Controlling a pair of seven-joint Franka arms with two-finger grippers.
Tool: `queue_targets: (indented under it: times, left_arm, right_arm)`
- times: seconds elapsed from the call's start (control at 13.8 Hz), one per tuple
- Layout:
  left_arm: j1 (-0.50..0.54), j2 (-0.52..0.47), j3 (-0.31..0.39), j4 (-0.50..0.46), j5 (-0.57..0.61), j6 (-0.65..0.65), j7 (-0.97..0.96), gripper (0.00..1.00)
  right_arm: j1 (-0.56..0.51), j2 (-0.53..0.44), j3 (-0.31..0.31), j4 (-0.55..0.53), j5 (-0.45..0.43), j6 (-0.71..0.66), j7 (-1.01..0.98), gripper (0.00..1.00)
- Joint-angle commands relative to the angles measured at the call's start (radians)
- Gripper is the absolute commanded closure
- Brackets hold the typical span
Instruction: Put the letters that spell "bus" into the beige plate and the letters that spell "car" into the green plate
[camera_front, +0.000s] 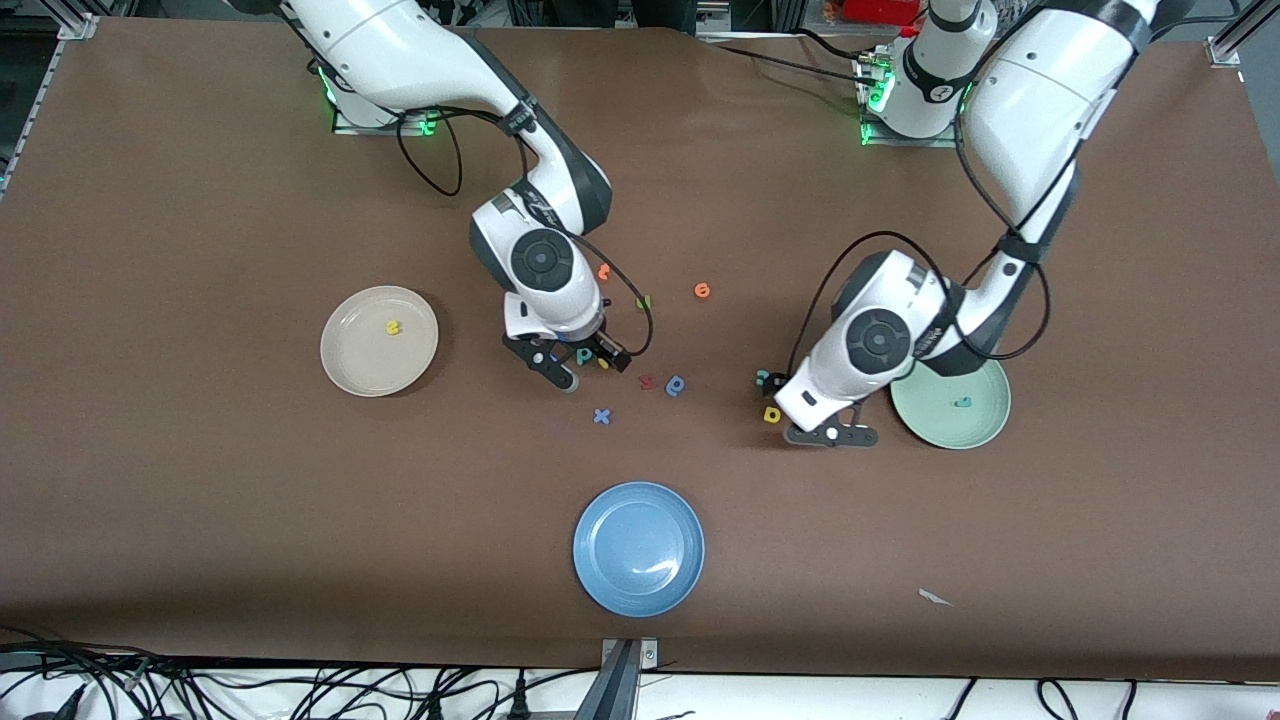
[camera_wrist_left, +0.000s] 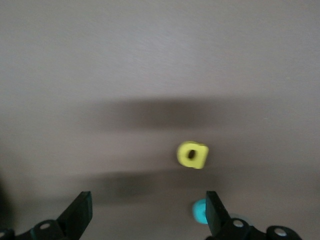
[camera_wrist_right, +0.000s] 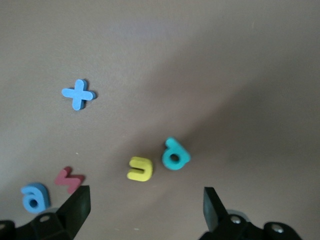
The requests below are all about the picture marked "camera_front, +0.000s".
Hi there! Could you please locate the green plate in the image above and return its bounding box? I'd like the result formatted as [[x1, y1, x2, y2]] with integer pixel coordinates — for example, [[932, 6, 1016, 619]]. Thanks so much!
[[889, 355, 1012, 450]]

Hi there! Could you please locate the blue plate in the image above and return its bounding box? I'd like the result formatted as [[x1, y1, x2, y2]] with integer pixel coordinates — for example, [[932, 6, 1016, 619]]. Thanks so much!
[[573, 482, 706, 618]]

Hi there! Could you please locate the beige brown plate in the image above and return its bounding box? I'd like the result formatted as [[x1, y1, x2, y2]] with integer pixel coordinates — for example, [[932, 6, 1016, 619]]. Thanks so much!
[[320, 286, 439, 398]]

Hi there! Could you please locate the red box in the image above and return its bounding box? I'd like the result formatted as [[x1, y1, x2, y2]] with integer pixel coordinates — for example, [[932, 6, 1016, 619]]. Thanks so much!
[[843, 0, 921, 26]]

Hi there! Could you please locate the brown paper table cover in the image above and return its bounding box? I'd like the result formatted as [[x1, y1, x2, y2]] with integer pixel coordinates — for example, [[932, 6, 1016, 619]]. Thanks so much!
[[0, 18, 1280, 681]]

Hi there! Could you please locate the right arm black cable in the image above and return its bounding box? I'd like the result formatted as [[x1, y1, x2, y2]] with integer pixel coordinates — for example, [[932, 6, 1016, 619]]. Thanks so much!
[[397, 108, 655, 359]]

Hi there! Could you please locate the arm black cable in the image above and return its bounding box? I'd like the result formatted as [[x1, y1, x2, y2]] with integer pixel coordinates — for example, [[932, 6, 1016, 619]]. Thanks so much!
[[788, 60, 1053, 381], [397, 108, 655, 359]]

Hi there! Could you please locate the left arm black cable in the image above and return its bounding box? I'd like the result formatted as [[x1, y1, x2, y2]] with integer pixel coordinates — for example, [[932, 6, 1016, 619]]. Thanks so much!
[[788, 60, 1053, 381]]

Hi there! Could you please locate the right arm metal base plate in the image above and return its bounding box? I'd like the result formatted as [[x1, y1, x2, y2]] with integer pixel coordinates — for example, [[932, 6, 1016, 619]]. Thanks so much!
[[333, 60, 443, 136]]

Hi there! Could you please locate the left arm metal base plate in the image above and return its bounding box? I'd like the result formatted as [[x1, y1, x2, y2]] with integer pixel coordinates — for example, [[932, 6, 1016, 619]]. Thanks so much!
[[858, 50, 966, 149]]

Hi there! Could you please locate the black base cable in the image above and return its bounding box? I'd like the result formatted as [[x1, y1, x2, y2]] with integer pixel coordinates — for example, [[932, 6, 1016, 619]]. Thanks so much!
[[700, 40, 881, 89], [795, 28, 896, 69]]

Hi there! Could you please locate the metal camera post bracket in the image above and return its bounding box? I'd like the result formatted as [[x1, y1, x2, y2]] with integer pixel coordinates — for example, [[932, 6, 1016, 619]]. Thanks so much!
[[575, 638, 661, 720]]

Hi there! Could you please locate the aluminium frame rail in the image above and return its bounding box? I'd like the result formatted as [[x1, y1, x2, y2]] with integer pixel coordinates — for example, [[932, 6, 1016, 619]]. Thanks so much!
[[1205, 0, 1280, 69], [0, 10, 101, 196]]

